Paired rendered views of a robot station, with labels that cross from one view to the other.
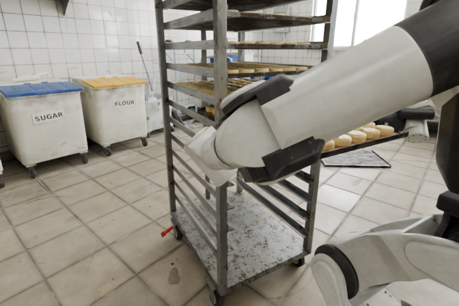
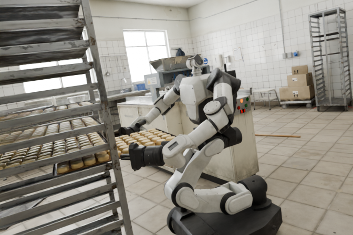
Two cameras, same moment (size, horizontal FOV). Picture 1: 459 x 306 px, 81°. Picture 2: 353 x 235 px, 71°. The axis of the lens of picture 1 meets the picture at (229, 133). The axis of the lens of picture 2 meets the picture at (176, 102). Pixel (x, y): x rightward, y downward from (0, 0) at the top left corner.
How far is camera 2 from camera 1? 115 cm
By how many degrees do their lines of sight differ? 83
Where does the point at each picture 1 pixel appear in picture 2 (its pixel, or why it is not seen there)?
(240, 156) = (225, 121)
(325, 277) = (187, 196)
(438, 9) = (225, 79)
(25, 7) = not seen: outside the picture
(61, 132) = not seen: outside the picture
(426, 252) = (210, 148)
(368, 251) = (191, 170)
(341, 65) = (227, 91)
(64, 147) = not seen: outside the picture
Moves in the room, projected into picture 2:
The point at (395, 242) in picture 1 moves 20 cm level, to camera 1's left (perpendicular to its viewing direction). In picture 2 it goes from (201, 154) to (202, 168)
